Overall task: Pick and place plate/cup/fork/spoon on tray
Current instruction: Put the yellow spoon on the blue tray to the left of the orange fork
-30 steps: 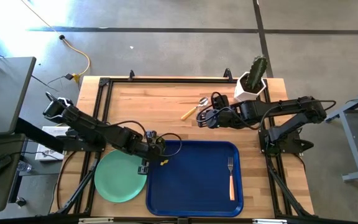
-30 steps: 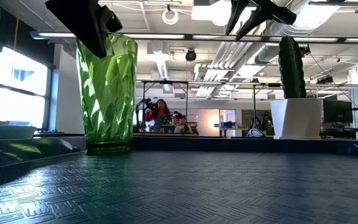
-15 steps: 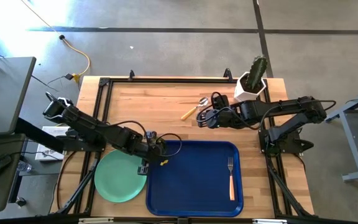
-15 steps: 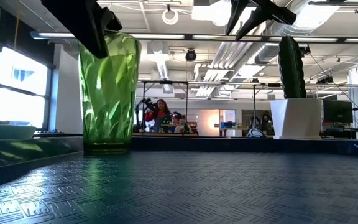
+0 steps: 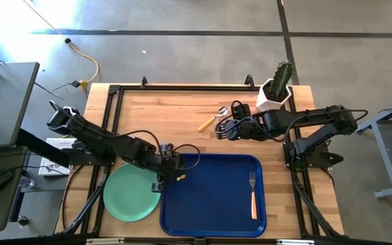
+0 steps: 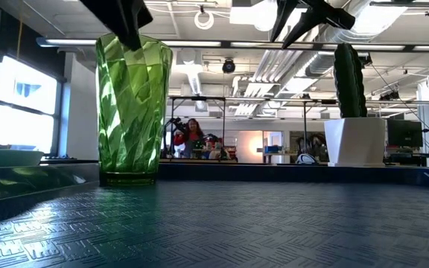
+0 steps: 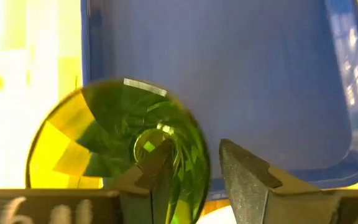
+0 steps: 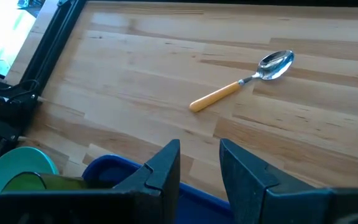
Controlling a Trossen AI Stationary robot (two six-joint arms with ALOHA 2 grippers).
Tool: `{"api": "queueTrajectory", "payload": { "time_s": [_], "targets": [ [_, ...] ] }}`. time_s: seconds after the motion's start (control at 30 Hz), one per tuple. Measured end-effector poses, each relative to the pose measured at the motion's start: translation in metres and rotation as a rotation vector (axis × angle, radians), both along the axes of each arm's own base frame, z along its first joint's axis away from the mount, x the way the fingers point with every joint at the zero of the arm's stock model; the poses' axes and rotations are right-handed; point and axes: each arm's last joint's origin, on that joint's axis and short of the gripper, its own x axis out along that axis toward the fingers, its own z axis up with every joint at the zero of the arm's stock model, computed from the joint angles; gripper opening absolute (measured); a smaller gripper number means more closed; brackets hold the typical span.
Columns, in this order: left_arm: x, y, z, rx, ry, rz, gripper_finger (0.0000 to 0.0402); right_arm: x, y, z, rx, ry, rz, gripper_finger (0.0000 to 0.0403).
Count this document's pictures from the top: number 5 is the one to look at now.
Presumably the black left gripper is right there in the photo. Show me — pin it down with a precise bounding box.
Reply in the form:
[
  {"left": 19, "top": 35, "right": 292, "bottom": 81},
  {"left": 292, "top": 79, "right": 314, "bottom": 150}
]
[{"left": 146, "top": 146, "right": 187, "bottom": 194}]

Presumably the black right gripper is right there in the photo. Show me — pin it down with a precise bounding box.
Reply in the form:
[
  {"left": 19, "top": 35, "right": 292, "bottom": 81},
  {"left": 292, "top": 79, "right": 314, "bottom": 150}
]
[{"left": 214, "top": 114, "right": 269, "bottom": 142}]

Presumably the spoon with yellow handle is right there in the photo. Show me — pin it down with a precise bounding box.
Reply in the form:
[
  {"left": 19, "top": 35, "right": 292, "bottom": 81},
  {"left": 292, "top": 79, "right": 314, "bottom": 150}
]
[{"left": 197, "top": 105, "right": 229, "bottom": 133}]

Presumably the mint green plate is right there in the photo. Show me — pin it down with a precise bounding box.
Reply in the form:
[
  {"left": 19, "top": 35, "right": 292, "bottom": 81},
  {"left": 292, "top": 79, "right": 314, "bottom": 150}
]
[{"left": 103, "top": 163, "right": 162, "bottom": 223}]

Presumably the fork with orange handle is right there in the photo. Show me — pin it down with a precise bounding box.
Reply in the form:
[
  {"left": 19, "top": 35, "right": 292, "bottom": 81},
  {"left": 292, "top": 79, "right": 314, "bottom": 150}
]
[{"left": 248, "top": 171, "right": 259, "bottom": 221}]

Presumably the blue plastic tray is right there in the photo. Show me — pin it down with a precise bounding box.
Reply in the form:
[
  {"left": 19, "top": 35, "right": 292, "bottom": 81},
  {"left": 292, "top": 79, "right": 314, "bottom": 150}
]
[{"left": 159, "top": 152, "right": 267, "bottom": 238}]

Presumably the white hexagonal plant pot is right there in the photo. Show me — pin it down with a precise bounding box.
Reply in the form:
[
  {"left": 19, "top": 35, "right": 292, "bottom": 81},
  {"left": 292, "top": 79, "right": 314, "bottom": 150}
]
[{"left": 256, "top": 78, "right": 292, "bottom": 113}]

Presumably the white printed box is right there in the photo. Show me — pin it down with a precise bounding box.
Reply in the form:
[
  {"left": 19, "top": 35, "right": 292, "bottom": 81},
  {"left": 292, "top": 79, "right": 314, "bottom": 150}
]
[{"left": 38, "top": 137, "right": 78, "bottom": 177}]

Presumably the black diagonal beam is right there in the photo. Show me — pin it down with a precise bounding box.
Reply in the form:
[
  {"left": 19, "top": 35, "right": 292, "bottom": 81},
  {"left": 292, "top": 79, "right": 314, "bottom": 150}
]
[{"left": 16, "top": 128, "right": 73, "bottom": 168}]

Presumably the clear water bottle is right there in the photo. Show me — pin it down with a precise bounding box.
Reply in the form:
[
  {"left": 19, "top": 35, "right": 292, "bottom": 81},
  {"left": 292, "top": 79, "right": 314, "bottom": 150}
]
[{"left": 18, "top": 176, "right": 36, "bottom": 190}]

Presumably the grey desk top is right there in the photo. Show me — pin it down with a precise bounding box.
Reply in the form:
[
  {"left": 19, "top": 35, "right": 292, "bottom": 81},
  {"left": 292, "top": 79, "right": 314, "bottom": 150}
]
[{"left": 0, "top": 61, "right": 41, "bottom": 149}]

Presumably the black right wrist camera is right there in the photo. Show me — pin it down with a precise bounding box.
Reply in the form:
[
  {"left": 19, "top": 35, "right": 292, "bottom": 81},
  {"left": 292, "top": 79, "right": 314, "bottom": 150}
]
[{"left": 230, "top": 100, "right": 252, "bottom": 120}]

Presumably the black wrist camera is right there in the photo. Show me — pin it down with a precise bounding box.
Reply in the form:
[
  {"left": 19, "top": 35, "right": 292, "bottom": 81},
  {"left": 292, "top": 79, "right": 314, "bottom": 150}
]
[
  {"left": 160, "top": 142, "right": 176, "bottom": 155},
  {"left": 230, "top": 100, "right": 252, "bottom": 120}
]

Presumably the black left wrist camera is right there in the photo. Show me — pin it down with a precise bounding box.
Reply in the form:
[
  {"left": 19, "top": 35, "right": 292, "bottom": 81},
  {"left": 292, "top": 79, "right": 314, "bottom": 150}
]
[{"left": 160, "top": 142, "right": 176, "bottom": 155}]

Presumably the black aluminium table frame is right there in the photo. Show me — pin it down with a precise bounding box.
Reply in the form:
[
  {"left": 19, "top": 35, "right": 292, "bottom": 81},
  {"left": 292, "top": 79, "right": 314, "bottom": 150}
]
[{"left": 61, "top": 84, "right": 345, "bottom": 239}]

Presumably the silver metal bracket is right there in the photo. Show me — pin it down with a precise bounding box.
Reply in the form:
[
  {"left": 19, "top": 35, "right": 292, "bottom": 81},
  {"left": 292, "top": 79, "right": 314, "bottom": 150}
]
[
  {"left": 276, "top": 239, "right": 315, "bottom": 245},
  {"left": 85, "top": 238, "right": 125, "bottom": 245}
]

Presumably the black cable beside table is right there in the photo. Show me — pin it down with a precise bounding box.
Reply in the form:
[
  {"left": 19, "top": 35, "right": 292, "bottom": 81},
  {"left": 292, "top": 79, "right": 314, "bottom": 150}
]
[{"left": 61, "top": 165, "right": 81, "bottom": 231}]

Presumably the yellow extension cable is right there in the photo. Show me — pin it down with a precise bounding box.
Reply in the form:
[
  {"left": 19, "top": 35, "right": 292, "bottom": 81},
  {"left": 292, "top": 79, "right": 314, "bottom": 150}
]
[{"left": 22, "top": 0, "right": 100, "bottom": 91}]

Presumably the grey metal table frame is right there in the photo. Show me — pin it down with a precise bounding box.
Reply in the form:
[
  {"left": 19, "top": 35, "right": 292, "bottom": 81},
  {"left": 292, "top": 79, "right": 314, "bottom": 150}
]
[{"left": 353, "top": 93, "right": 392, "bottom": 200}]

